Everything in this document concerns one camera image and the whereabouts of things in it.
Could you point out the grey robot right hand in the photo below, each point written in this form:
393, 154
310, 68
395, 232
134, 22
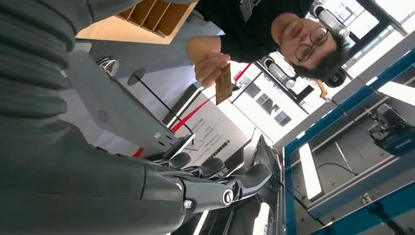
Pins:
81, 188

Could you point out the person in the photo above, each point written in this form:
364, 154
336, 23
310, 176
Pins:
253, 32

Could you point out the wooden card organizer box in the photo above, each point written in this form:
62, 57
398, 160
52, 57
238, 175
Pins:
146, 19

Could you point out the red barrier belt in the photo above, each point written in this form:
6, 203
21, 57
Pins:
191, 115

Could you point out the white sign board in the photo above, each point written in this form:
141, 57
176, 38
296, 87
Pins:
214, 129

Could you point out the white cylindrical background fixture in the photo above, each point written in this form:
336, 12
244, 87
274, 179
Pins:
330, 21
278, 73

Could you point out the grey kiosk stand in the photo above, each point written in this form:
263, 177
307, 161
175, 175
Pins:
113, 107

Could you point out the chrome stanchion base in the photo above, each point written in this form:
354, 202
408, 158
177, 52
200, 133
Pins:
108, 66

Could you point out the long white light panel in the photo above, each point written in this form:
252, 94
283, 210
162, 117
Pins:
309, 172

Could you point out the black stanchion post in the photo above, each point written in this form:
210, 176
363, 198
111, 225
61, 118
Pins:
136, 77

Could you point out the teal metal frame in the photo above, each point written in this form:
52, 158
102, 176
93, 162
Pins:
340, 113

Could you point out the black device on frame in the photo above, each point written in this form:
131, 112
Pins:
392, 133

